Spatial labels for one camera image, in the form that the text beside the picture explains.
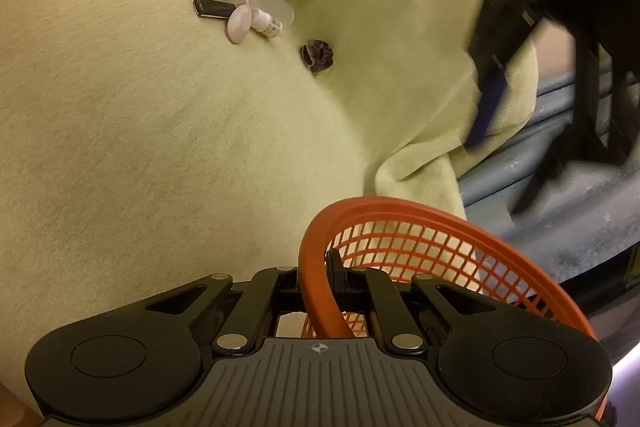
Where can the white plastic spoon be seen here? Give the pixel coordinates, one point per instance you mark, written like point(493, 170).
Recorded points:
point(239, 24)

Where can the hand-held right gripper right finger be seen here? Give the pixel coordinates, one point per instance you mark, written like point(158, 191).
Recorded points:
point(345, 279)

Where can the light blue starred cloth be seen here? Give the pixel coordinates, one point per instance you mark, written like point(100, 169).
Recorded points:
point(550, 104)

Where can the small white bottle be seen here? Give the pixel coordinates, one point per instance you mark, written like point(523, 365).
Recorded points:
point(270, 26)

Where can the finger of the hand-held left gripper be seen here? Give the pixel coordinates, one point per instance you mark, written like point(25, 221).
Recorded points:
point(487, 112)
point(540, 187)

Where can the yellow-green blanket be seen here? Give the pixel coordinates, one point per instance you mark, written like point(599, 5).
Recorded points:
point(150, 132)

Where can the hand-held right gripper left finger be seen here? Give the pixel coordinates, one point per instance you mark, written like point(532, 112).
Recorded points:
point(285, 279)

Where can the black lighter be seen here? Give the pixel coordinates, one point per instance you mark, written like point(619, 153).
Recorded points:
point(212, 8)

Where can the orange plastic mesh basket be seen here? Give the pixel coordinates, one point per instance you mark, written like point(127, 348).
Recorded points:
point(400, 207)

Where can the dark brown hair scrunchie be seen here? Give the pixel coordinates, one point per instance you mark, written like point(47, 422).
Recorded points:
point(316, 57)

